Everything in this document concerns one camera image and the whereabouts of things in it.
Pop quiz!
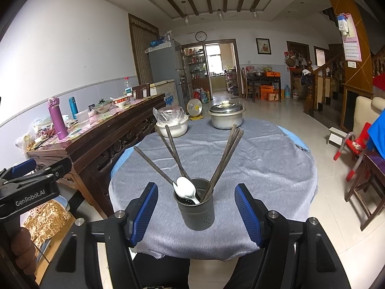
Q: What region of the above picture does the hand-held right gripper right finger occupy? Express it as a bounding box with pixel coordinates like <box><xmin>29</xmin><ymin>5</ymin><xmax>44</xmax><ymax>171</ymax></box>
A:
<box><xmin>235</xmin><ymin>183</ymin><xmax>351</xmax><ymax>289</ymax></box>

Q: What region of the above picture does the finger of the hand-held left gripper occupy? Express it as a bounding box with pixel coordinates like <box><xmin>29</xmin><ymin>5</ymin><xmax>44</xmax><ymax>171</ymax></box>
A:
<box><xmin>0</xmin><ymin>158</ymin><xmax>37</xmax><ymax>183</ymax></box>
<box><xmin>6</xmin><ymin>157</ymin><xmax>73</xmax><ymax>191</ymax></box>

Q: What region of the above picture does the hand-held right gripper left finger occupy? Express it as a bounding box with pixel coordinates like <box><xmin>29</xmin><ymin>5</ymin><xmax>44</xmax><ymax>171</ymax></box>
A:
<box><xmin>39</xmin><ymin>182</ymin><xmax>159</xmax><ymax>289</ymax></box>

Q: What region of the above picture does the white plastic spoon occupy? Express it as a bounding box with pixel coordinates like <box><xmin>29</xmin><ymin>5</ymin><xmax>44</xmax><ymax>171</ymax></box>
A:
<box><xmin>176</xmin><ymin>177</ymin><xmax>200</xmax><ymax>204</ymax></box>

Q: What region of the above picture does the grey metal utensil holder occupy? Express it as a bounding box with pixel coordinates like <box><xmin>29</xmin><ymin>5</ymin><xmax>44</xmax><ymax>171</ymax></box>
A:
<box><xmin>173</xmin><ymin>178</ymin><xmax>214</xmax><ymax>232</ymax></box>

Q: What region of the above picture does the bunch of dark chopsticks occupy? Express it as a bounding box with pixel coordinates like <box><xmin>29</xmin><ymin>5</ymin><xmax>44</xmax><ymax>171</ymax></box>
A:
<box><xmin>133</xmin><ymin>123</ymin><xmax>245</xmax><ymax>203</ymax></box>

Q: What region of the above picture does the person's left hand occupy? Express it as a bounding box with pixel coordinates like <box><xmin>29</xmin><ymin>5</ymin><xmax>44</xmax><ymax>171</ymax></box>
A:
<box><xmin>10</xmin><ymin>227</ymin><xmax>37</xmax><ymax>277</ymax></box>

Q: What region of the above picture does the gold patterned cloth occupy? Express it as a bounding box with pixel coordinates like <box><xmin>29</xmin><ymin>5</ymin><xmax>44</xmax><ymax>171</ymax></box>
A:
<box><xmin>23</xmin><ymin>200</ymin><xmax>70</xmax><ymax>247</ymax></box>

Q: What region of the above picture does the grey tablecloth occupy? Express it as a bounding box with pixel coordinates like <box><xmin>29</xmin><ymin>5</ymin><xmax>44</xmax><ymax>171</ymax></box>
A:
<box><xmin>108</xmin><ymin>117</ymin><xmax>319</xmax><ymax>261</ymax></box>

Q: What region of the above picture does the purple thermos bottle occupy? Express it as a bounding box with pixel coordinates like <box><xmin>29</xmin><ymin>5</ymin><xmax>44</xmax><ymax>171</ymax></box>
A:
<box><xmin>47</xmin><ymin>97</ymin><xmax>69</xmax><ymax>140</ymax></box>

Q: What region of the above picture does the light blue tablecloth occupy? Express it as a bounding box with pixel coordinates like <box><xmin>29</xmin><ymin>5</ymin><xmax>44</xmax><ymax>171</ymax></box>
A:
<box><xmin>110</xmin><ymin>125</ymin><xmax>310</xmax><ymax>181</ymax></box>

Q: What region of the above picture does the carved dark wooden sideboard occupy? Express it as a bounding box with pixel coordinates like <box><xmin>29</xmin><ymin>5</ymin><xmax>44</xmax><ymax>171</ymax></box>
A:
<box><xmin>26</xmin><ymin>93</ymin><xmax>167</xmax><ymax>219</ymax></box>

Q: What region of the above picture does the floral table cover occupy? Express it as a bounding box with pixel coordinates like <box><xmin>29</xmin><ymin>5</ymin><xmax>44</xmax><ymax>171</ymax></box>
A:
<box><xmin>28</xmin><ymin>96</ymin><xmax>154</xmax><ymax>151</ymax></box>

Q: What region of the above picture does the clear plastic container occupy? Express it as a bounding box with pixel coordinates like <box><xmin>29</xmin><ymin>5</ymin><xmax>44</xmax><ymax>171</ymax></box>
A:
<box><xmin>74</xmin><ymin>110</ymin><xmax>91</xmax><ymax>127</ymax></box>

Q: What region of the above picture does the blue thermos bottle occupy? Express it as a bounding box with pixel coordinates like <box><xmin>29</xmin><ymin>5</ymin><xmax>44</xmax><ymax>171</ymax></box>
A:
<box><xmin>68</xmin><ymin>97</ymin><xmax>78</xmax><ymax>120</ymax></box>

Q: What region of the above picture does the bowl with glass lid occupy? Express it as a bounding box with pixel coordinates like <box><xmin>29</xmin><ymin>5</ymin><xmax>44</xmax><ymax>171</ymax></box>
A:
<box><xmin>95</xmin><ymin>99</ymin><xmax>113</xmax><ymax>113</ymax></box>

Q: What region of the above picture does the white plastic basin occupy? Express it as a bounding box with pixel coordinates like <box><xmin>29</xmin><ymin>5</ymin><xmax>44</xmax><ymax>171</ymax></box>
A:
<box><xmin>156</xmin><ymin>117</ymin><xmax>189</xmax><ymax>138</ymax></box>

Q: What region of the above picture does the aluminium pot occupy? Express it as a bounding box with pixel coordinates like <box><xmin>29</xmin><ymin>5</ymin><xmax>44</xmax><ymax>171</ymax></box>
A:
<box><xmin>210</xmin><ymin>110</ymin><xmax>245</xmax><ymax>130</ymax></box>

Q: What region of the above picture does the clear plastic bag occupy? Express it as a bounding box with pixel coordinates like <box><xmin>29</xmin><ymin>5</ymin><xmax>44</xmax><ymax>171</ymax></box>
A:
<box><xmin>153</xmin><ymin>106</ymin><xmax>188</xmax><ymax>126</ymax></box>

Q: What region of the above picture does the aluminium pot lid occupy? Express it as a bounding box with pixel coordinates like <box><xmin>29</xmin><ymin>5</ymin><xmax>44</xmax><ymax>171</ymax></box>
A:
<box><xmin>208</xmin><ymin>100</ymin><xmax>246</xmax><ymax>115</ymax></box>

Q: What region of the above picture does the white step stool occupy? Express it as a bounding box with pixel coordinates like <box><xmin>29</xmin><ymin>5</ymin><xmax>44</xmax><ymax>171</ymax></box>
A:
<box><xmin>326</xmin><ymin>127</ymin><xmax>348</xmax><ymax>145</ymax></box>

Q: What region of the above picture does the small white electric fan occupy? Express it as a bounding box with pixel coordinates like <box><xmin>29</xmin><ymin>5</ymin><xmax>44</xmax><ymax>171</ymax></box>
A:
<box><xmin>186</xmin><ymin>99</ymin><xmax>203</xmax><ymax>120</ymax></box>

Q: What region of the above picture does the dark wooden chair back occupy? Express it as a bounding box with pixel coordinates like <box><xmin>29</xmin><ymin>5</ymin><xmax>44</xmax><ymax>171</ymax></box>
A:
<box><xmin>132</xmin><ymin>83</ymin><xmax>151</xmax><ymax>100</ymax></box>

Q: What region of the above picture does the white chest freezer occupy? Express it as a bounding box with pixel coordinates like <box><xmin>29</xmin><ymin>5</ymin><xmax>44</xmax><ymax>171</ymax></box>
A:
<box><xmin>149</xmin><ymin>79</ymin><xmax>176</xmax><ymax>106</ymax></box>

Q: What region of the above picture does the red plastic child chair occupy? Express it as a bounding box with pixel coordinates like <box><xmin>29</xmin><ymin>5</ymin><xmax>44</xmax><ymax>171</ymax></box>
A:
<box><xmin>333</xmin><ymin>122</ymin><xmax>372</xmax><ymax>181</ymax></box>

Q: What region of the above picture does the brown wooden chair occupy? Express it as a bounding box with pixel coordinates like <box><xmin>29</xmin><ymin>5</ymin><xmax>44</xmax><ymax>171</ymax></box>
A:
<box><xmin>344</xmin><ymin>149</ymin><xmax>385</xmax><ymax>232</ymax></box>

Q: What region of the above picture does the tall wooden chair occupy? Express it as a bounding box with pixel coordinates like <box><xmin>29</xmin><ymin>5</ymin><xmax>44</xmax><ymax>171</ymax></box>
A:
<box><xmin>240</xmin><ymin>68</ymin><xmax>250</xmax><ymax>98</ymax></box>

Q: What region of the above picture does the wooden stair railing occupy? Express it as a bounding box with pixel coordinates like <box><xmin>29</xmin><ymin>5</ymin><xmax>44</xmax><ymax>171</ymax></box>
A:
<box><xmin>304</xmin><ymin>51</ymin><xmax>345</xmax><ymax>115</ymax></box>

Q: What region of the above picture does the dark wooden side table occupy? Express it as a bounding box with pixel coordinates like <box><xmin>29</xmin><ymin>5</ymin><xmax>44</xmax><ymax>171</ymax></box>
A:
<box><xmin>247</xmin><ymin>72</ymin><xmax>282</xmax><ymax>101</ymax></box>

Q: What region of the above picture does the blue cloth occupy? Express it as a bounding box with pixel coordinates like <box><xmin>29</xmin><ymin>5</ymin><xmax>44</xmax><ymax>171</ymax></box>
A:
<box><xmin>366</xmin><ymin>108</ymin><xmax>385</xmax><ymax>160</ymax></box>

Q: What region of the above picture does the beige armchair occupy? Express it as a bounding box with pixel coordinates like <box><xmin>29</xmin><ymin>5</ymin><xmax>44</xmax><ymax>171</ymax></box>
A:
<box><xmin>352</xmin><ymin>96</ymin><xmax>385</xmax><ymax>139</ymax></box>

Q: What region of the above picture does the brown curtain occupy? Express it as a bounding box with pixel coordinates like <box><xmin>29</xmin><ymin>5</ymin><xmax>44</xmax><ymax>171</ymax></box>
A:
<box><xmin>128</xmin><ymin>13</ymin><xmax>160</xmax><ymax>86</ymax></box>

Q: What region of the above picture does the grey refrigerator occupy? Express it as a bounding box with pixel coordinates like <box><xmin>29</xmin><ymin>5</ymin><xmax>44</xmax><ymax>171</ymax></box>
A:
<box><xmin>146</xmin><ymin>40</ymin><xmax>193</xmax><ymax>103</ymax></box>

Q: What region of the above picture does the shelf with bottles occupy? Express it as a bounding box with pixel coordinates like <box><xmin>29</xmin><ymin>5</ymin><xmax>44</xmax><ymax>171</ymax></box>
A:
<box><xmin>182</xmin><ymin>46</ymin><xmax>207</xmax><ymax>80</ymax></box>

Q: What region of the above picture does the wooden pillar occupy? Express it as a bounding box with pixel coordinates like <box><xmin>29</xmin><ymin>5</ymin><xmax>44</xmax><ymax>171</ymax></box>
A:
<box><xmin>319</xmin><ymin>0</ymin><xmax>375</xmax><ymax>127</ymax></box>

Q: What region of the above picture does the wooden door frame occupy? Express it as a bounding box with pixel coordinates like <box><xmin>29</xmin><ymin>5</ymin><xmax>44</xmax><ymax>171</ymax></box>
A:
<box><xmin>181</xmin><ymin>39</ymin><xmax>241</xmax><ymax>97</ymax></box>

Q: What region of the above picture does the framed wall picture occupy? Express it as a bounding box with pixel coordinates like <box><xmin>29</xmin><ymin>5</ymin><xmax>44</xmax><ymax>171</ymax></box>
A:
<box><xmin>256</xmin><ymin>38</ymin><xmax>271</xmax><ymax>55</ymax></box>

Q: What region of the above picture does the pink wall calendar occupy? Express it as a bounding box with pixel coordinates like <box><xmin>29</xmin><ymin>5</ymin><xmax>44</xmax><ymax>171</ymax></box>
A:
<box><xmin>337</xmin><ymin>13</ymin><xmax>363</xmax><ymax>62</ymax></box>

